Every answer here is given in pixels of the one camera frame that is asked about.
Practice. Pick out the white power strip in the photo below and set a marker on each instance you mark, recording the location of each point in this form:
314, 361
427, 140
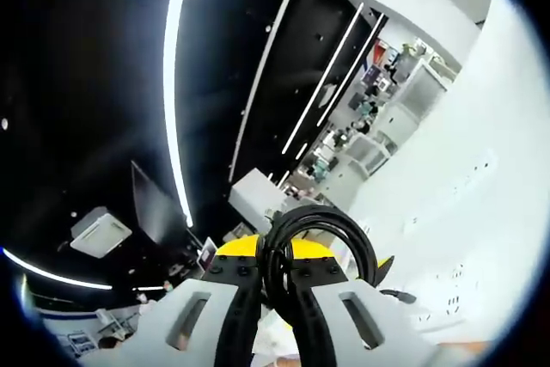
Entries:
464, 229

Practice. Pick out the thin curved ceiling light line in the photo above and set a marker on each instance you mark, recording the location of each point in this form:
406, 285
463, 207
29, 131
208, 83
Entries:
266, 75

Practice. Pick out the straight ceiling light strip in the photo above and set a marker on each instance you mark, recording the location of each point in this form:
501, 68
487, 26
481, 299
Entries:
333, 83
341, 62

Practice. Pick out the wide ceiling light strip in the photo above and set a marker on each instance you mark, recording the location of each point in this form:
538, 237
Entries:
174, 105

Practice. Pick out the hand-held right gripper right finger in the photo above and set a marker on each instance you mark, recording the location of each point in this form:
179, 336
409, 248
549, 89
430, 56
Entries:
344, 324

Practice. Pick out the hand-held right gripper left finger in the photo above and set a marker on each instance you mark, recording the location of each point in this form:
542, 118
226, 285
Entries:
172, 324

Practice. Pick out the open laptop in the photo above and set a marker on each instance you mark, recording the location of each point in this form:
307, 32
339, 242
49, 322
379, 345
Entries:
208, 255

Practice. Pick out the ceiling air conditioner unit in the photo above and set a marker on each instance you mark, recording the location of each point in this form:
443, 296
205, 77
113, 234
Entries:
101, 234

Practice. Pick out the white desk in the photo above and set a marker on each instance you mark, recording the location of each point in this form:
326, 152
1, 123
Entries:
511, 96

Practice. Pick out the white mesh office chair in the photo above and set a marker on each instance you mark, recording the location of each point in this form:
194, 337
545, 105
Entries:
425, 88
366, 155

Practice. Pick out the dark hanging ceiling panel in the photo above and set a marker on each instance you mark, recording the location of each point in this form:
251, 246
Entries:
154, 203

